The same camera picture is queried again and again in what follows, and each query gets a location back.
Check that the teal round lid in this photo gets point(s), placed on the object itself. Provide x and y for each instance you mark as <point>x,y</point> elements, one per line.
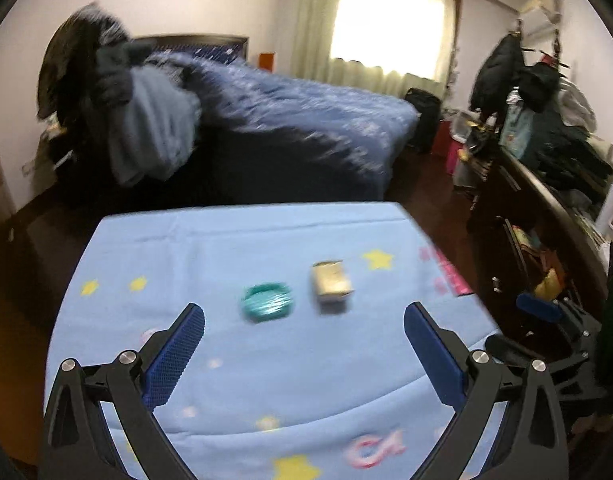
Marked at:
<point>266,302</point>

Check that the small cardboard box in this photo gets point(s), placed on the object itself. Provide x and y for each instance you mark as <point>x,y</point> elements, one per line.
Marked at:
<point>331,280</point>

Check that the dark wooden dresser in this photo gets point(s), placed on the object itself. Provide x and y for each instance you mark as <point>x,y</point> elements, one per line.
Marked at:
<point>516,195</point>

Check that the bed with blue duvet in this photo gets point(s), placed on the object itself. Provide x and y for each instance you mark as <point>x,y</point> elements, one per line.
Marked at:
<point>311,120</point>

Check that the pink storage box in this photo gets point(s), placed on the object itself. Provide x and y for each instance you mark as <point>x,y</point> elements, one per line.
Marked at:
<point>455,162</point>

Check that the orange box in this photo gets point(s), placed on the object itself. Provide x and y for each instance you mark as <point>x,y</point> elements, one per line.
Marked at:
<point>267,61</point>

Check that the white air conditioner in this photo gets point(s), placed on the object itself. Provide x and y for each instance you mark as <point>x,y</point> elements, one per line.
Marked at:
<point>541,7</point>

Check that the pile of dark clothes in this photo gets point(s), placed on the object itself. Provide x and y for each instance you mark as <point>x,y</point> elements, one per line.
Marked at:
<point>571,160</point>

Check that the light blue star-print tablecloth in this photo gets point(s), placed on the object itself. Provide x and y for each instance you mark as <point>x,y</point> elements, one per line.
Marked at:
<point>236,240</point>

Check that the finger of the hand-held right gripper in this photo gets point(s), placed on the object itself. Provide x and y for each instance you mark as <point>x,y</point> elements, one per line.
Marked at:
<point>516,357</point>
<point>539,307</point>

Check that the hanging dark clothes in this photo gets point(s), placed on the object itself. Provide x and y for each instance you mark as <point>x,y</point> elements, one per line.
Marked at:
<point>501,70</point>

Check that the black suitcase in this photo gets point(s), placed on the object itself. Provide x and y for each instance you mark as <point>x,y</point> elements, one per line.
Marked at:
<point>424,115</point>

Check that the grey patterned garment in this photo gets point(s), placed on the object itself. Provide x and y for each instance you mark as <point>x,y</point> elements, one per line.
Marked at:
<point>66,60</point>

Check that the cream curtain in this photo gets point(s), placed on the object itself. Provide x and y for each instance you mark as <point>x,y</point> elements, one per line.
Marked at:
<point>311,20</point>

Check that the light blue bag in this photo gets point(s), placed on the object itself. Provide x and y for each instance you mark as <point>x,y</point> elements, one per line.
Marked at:
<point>516,127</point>

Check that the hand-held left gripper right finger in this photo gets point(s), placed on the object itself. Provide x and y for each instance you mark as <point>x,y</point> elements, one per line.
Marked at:
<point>434,355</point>

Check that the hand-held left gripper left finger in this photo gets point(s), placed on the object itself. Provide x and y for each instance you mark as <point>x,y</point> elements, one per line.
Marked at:
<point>174,355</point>

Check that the red storage box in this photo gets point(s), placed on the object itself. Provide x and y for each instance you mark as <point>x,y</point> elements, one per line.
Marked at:
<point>444,140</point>

